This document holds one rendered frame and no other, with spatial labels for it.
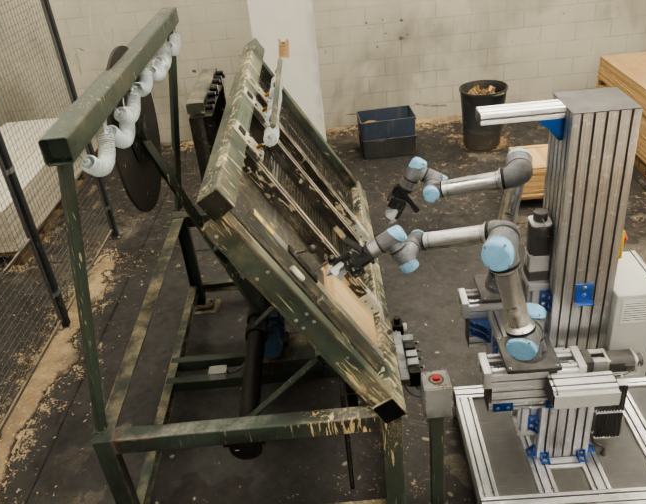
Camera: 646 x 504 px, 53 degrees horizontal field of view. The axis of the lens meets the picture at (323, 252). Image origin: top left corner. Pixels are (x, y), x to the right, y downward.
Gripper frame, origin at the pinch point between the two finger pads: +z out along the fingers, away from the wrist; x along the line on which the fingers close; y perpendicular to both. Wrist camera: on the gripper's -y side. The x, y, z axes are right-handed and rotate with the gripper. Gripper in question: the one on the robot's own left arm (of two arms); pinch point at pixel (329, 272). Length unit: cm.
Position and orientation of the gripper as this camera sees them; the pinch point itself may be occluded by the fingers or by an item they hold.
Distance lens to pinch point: 270.5
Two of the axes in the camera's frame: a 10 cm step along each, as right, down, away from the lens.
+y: 2.3, 7.2, -6.6
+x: 5.4, 4.6, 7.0
